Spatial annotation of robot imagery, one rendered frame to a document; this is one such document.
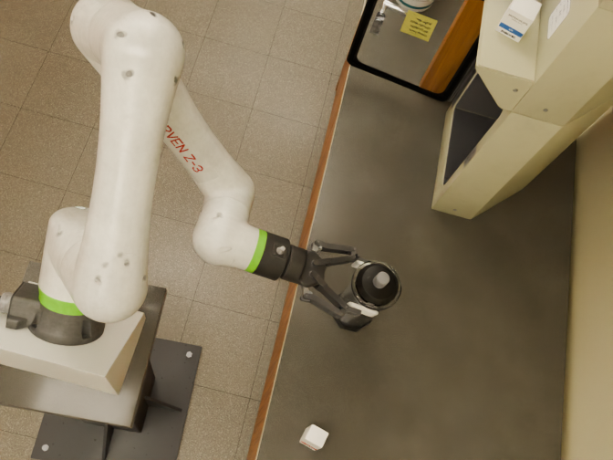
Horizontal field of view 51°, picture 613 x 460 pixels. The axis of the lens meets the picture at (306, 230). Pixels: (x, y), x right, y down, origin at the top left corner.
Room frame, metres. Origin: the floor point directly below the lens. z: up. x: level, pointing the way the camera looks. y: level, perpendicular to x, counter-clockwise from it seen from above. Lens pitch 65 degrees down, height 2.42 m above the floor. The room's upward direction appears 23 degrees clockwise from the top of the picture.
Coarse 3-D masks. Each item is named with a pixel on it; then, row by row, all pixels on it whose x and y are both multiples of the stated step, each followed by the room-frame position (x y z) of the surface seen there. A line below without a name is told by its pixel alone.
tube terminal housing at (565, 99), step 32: (544, 0) 1.07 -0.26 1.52; (576, 0) 0.95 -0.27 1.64; (544, 32) 0.98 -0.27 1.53; (576, 32) 0.88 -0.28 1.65; (608, 32) 0.88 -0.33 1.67; (544, 64) 0.89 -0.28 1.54; (576, 64) 0.88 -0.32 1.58; (608, 64) 0.89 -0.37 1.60; (544, 96) 0.88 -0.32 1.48; (576, 96) 0.89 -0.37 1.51; (608, 96) 0.97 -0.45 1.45; (448, 128) 1.10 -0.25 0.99; (512, 128) 0.88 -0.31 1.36; (544, 128) 0.89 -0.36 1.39; (576, 128) 0.97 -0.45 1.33; (480, 160) 0.88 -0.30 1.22; (512, 160) 0.88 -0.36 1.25; (544, 160) 0.98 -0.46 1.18; (448, 192) 0.87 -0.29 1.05; (480, 192) 0.88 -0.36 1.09; (512, 192) 0.99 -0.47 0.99
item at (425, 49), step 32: (384, 0) 1.17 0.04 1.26; (416, 0) 1.17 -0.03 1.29; (448, 0) 1.17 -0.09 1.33; (480, 0) 1.17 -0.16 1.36; (384, 32) 1.17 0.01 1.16; (416, 32) 1.17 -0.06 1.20; (448, 32) 1.17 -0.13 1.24; (384, 64) 1.17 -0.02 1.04; (416, 64) 1.17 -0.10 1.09; (448, 64) 1.17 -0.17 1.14
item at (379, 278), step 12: (372, 264) 0.55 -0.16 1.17; (360, 276) 0.52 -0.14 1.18; (372, 276) 0.53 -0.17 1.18; (384, 276) 0.52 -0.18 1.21; (360, 288) 0.49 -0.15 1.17; (372, 288) 0.50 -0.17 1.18; (384, 288) 0.51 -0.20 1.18; (396, 288) 0.52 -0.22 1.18; (372, 300) 0.48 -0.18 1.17; (384, 300) 0.49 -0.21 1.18
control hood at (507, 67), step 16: (496, 0) 1.03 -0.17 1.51; (512, 0) 1.05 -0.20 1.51; (496, 16) 0.99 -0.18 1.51; (480, 32) 0.94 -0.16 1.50; (496, 32) 0.95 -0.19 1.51; (528, 32) 0.98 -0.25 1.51; (480, 48) 0.90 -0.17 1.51; (496, 48) 0.91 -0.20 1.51; (512, 48) 0.93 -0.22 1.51; (528, 48) 0.94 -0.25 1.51; (480, 64) 0.86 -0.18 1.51; (496, 64) 0.88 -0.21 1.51; (512, 64) 0.89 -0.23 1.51; (528, 64) 0.91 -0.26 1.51; (496, 80) 0.86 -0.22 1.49; (512, 80) 0.87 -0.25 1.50; (528, 80) 0.87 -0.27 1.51; (496, 96) 0.87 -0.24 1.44; (512, 96) 0.87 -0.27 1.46
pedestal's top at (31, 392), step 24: (144, 312) 0.32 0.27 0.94; (144, 336) 0.27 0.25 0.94; (144, 360) 0.22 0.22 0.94; (0, 384) 0.06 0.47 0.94; (24, 384) 0.08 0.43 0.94; (48, 384) 0.10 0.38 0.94; (72, 384) 0.11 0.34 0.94; (24, 408) 0.03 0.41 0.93; (48, 408) 0.05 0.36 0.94; (72, 408) 0.07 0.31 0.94; (96, 408) 0.09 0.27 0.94; (120, 408) 0.11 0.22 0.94
